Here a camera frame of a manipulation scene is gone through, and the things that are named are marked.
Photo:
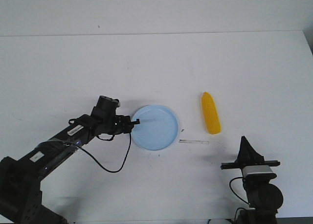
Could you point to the yellow corn cob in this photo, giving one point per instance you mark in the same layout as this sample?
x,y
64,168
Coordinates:
x,y
210,114

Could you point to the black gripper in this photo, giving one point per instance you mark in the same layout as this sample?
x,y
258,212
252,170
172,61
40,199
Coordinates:
x,y
246,155
122,124

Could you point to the clear tape strip horizontal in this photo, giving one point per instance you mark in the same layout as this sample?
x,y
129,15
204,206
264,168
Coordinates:
x,y
186,141

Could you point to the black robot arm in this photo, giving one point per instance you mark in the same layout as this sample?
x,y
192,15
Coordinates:
x,y
20,180
263,198

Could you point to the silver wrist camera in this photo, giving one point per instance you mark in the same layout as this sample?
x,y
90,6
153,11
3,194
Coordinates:
x,y
260,172

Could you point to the light blue round plate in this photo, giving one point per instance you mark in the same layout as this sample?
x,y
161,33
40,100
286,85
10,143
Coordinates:
x,y
158,127

